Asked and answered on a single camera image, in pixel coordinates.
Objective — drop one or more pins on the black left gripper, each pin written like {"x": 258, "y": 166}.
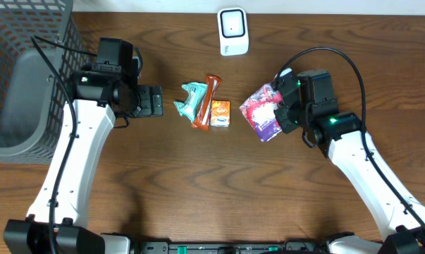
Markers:
{"x": 155, "y": 101}

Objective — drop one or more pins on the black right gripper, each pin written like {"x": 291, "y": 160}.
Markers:
{"x": 285, "y": 124}

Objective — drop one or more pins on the purple pink floral liner pack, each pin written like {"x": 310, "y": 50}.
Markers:
{"x": 258, "y": 110}

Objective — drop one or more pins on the teal tissue packet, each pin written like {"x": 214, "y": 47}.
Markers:
{"x": 195, "y": 93}

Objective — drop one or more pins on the orange-red snack bar wrapper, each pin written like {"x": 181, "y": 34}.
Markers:
{"x": 203, "y": 116}

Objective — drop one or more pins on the orange tissue pack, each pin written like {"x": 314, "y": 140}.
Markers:
{"x": 220, "y": 113}

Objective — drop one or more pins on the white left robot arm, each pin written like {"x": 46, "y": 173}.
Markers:
{"x": 96, "y": 95}

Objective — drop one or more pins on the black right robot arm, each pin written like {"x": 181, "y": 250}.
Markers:
{"x": 308, "y": 102}

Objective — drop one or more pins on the white barcode scanner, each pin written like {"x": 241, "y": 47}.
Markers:
{"x": 233, "y": 31}

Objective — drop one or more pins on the dark grey plastic basket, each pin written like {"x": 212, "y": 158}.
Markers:
{"x": 31, "y": 105}

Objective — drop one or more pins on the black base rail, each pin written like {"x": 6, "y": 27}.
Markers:
{"x": 296, "y": 246}

